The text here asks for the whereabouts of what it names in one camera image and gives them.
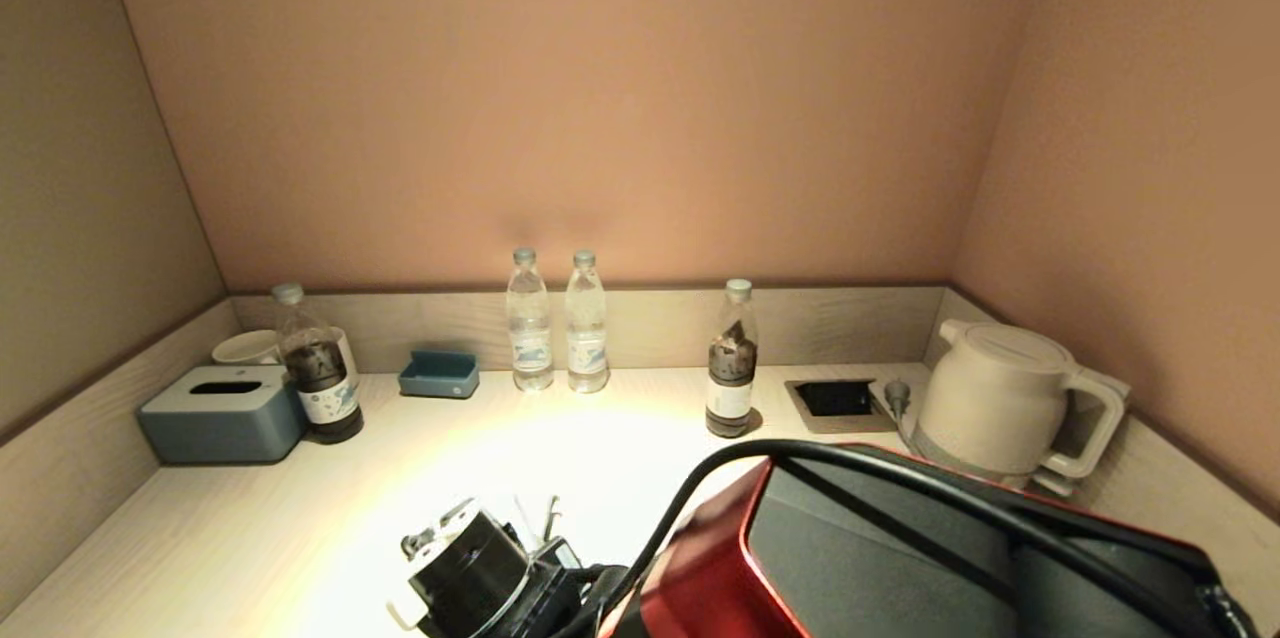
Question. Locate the grey-blue tissue box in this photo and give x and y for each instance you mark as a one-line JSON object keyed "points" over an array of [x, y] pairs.
{"points": [[220, 423]]}

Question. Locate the white ceramic cup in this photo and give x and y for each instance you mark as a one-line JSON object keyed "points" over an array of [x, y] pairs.
{"points": [[245, 348]]}

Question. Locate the recessed desk power socket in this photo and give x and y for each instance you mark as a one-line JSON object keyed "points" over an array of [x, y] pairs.
{"points": [[835, 398]]}

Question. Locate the grey kettle base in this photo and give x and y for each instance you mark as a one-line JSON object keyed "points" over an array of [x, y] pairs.
{"points": [[950, 465]]}

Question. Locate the slim dark drink bottle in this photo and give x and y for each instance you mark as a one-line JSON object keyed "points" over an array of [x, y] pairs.
{"points": [[730, 378]]}

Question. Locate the white electric kettle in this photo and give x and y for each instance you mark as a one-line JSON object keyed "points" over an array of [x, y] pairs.
{"points": [[990, 388]]}

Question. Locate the small blue tray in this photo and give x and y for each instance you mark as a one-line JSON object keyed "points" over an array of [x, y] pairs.
{"points": [[438, 378]]}

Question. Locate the grey power plug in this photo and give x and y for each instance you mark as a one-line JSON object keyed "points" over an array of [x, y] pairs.
{"points": [[897, 393]]}

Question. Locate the clear water bottle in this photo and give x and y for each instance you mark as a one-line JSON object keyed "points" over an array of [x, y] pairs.
{"points": [[586, 338], [529, 338]]}

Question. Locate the wide dark drink bottle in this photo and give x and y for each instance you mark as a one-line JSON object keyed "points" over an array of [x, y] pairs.
{"points": [[320, 388]]}

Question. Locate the red black right robot arm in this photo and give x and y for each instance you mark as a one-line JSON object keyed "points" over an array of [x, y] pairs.
{"points": [[850, 558]]}

